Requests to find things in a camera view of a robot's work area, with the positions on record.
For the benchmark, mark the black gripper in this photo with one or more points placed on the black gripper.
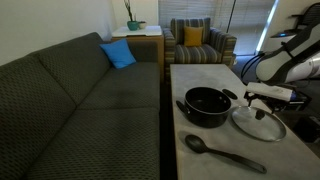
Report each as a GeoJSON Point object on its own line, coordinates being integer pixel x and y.
{"type": "Point", "coordinates": [261, 99]}

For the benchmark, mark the glass lid with black knob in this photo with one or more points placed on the glass lid with black knob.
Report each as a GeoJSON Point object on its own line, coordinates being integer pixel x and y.
{"type": "Point", "coordinates": [248, 128]}

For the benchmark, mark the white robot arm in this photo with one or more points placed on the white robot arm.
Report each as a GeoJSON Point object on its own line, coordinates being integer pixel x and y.
{"type": "Point", "coordinates": [276, 68]}

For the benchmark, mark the black cooking pot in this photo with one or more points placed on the black cooking pot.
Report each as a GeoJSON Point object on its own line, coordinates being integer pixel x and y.
{"type": "Point", "coordinates": [206, 116]}

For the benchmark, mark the small white pot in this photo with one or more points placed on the small white pot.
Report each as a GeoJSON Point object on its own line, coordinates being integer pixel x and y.
{"type": "Point", "coordinates": [142, 25]}

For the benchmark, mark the teal plant pot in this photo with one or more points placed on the teal plant pot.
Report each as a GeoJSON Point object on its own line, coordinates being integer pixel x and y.
{"type": "Point", "coordinates": [132, 26]}

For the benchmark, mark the black equipment box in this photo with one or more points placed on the black equipment box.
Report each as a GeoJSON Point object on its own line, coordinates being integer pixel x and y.
{"type": "Point", "coordinates": [301, 100]}

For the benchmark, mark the dark storage box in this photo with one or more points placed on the dark storage box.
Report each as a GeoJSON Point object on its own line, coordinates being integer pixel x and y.
{"type": "Point", "coordinates": [308, 130]}

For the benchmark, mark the black plastic serving spoon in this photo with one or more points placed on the black plastic serving spoon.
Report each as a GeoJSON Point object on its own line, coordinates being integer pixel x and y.
{"type": "Point", "coordinates": [196, 144]}

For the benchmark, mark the striped armchair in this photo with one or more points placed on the striped armchair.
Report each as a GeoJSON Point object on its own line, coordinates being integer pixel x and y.
{"type": "Point", "coordinates": [196, 53]}

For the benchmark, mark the white window blinds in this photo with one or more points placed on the white window blinds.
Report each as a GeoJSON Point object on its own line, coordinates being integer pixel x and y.
{"type": "Point", "coordinates": [248, 20]}

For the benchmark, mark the thin black pole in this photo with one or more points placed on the thin black pole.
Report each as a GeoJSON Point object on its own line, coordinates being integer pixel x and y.
{"type": "Point", "coordinates": [231, 16]}

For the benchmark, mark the yellow cushion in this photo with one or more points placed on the yellow cushion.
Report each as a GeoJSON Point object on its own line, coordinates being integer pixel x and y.
{"type": "Point", "coordinates": [193, 36]}

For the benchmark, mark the white-topped wooden side table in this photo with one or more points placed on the white-topped wooden side table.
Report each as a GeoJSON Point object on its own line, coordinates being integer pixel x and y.
{"type": "Point", "coordinates": [140, 31]}

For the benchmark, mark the blue throw pillow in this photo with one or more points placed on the blue throw pillow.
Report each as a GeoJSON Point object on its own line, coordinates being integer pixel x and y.
{"type": "Point", "coordinates": [118, 54]}

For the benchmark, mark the bare dark plant branch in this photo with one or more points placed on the bare dark plant branch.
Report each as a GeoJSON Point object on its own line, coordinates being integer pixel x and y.
{"type": "Point", "coordinates": [128, 10]}

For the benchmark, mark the dark grey patterned sofa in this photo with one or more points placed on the dark grey patterned sofa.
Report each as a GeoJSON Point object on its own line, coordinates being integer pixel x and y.
{"type": "Point", "coordinates": [100, 140]}

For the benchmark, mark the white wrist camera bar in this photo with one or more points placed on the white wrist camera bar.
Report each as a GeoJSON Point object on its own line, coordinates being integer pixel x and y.
{"type": "Point", "coordinates": [270, 90]}

